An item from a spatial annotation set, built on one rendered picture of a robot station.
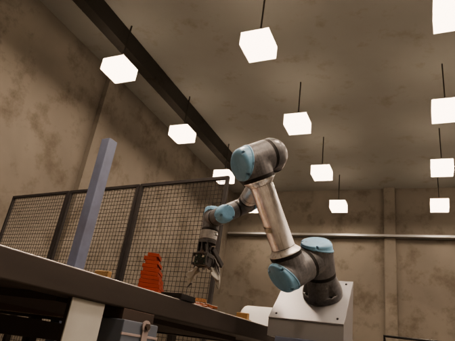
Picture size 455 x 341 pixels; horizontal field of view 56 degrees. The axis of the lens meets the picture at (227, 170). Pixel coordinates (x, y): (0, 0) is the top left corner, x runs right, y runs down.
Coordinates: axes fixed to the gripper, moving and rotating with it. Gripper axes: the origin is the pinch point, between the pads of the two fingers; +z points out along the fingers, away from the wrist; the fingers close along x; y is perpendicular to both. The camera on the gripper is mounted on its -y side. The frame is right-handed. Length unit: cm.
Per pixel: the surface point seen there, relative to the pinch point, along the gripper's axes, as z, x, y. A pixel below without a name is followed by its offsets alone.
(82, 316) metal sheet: 21, 21, 85
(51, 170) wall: -228, -518, -295
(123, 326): 21, 24, 74
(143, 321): 19, 23, 65
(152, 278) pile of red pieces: -11, -62, -45
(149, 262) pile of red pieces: -20, -66, -44
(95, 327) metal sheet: 23, 21, 80
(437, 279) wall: -231, 47, -1093
